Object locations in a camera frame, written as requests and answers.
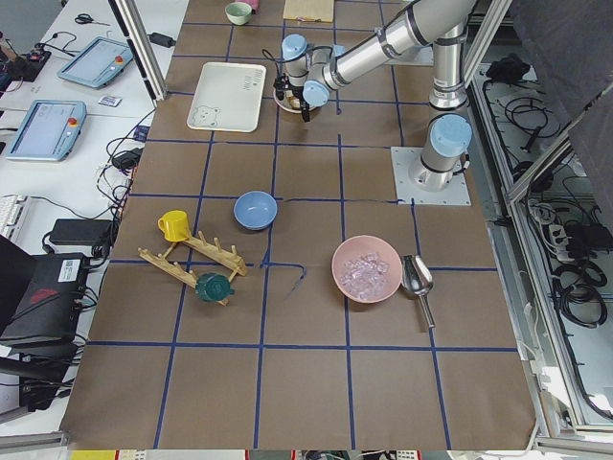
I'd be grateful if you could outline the yellow cup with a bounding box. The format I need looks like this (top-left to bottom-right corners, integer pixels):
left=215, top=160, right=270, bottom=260
left=157, top=210, right=192, bottom=242

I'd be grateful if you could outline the wooden cup rack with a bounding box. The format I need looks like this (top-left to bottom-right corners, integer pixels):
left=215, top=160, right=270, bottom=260
left=137, top=229, right=249, bottom=308

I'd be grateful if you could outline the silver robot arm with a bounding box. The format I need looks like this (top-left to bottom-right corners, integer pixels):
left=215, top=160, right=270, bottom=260
left=274, top=0, right=475, bottom=193

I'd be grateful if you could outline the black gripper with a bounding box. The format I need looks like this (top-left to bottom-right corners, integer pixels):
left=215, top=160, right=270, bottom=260
left=273, top=74, right=290, bottom=100

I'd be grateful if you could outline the pink bowl with ice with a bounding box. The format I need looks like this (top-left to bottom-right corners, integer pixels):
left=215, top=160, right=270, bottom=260
left=331, top=235, right=402, bottom=304

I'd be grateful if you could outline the black power adapter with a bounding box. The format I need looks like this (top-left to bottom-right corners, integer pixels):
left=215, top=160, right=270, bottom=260
left=49, top=218, right=111, bottom=246

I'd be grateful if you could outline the green bowl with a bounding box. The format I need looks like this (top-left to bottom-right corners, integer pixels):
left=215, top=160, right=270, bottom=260
left=225, top=2, right=253, bottom=26

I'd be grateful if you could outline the upper teach pendant tablet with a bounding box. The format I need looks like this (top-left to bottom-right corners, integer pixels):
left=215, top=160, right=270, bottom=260
left=57, top=36, right=133, bottom=88

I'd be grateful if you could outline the white bear tray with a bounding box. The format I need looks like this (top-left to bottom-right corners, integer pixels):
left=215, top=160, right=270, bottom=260
left=187, top=62, right=266, bottom=133

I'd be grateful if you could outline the dark green cup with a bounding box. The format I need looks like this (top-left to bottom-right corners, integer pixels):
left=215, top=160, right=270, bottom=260
left=194, top=272, right=235, bottom=302

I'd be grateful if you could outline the black electronics box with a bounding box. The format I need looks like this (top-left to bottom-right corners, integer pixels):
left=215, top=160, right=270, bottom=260
left=1, top=252, right=90, bottom=348

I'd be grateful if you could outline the teach pendant tablet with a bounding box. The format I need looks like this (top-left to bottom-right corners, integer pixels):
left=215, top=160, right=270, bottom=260
left=6, top=100, right=87, bottom=162
left=57, top=36, right=133, bottom=88

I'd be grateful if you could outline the wooden cutting board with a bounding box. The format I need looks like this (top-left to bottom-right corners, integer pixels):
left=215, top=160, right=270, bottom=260
left=284, top=0, right=334, bottom=23

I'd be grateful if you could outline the beige round plate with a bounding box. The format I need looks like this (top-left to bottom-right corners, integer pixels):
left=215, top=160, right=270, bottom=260
left=272, top=89, right=302, bottom=114

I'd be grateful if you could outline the blue bowl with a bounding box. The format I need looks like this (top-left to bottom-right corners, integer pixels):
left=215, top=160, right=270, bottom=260
left=234, top=191, right=278, bottom=231

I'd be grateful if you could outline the lower teach pendant tablet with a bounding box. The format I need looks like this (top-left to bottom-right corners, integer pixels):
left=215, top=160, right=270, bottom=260
left=6, top=100, right=87, bottom=162

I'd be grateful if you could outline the metal scoop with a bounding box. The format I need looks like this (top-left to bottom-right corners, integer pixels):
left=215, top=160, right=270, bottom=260
left=401, top=255, right=436, bottom=329

